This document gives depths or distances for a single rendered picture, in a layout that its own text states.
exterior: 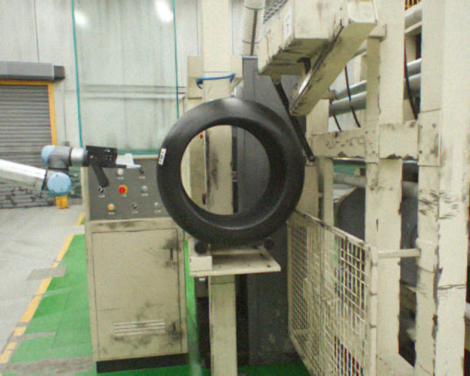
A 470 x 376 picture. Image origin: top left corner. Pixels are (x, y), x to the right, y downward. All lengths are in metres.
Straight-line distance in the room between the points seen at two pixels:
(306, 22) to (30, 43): 10.07
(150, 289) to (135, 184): 0.62
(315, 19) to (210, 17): 0.71
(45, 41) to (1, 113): 2.06
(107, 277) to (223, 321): 0.73
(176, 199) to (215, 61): 0.75
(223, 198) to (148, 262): 0.66
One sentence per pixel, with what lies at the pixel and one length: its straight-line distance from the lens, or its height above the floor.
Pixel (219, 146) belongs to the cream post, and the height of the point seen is 1.30.
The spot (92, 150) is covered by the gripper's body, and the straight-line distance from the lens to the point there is 1.60.
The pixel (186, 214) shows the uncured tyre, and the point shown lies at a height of 1.04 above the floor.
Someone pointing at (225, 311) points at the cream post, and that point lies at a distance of 2.04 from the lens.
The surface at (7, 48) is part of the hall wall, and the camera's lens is 11.21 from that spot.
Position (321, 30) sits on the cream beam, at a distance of 1.38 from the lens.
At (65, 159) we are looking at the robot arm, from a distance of 1.61.
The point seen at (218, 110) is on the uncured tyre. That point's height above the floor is 1.43.
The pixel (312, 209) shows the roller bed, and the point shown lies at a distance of 1.92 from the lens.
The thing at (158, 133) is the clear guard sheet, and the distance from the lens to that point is 2.24.
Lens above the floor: 1.28
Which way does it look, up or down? 6 degrees down
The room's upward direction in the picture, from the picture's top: 1 degrees counter-clockwise
